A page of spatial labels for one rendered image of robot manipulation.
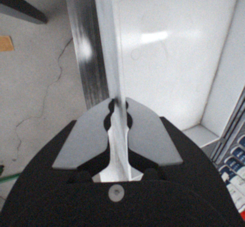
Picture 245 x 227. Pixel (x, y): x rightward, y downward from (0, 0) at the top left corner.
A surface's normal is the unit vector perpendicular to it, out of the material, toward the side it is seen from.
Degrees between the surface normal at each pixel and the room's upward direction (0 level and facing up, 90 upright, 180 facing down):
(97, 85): 0
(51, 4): 0
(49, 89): 0
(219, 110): 87
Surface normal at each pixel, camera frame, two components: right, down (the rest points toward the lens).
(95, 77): 0.31, 0.47
